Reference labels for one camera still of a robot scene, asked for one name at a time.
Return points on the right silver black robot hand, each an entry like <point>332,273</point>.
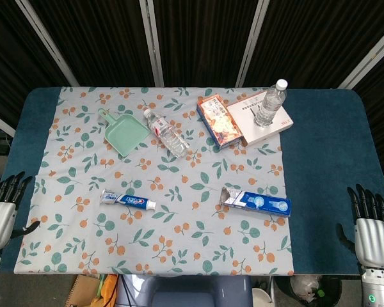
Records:
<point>374,243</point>

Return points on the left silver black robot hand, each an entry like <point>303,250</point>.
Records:
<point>0,220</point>

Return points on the blue toothpaste box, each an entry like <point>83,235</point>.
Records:
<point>262,204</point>

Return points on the blue white toothpaste tube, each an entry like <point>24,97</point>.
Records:
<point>131,201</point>

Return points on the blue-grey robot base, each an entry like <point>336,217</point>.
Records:
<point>185,291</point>

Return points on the white flat cardboard box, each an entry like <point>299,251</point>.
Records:
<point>249,128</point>

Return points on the orange snack box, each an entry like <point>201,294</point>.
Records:
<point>219,123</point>

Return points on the dark blue table cover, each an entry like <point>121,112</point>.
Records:
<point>326,160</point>

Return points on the white bucket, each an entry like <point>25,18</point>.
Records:
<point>260,297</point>

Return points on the yellow cloth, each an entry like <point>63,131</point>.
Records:
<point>107,288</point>

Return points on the mint green plastic dustpan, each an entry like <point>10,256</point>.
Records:
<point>124,134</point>

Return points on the white-cap clear water bottle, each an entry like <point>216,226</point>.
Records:
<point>268,105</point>

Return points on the floral orange-fruit tablecloth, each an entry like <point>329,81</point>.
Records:
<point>179,230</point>

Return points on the red-label clear water bottle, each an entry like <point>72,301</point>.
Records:
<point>168,134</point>

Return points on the white partition frame post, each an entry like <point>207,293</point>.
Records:
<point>368,57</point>
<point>252,44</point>
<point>152,44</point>
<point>48,43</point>

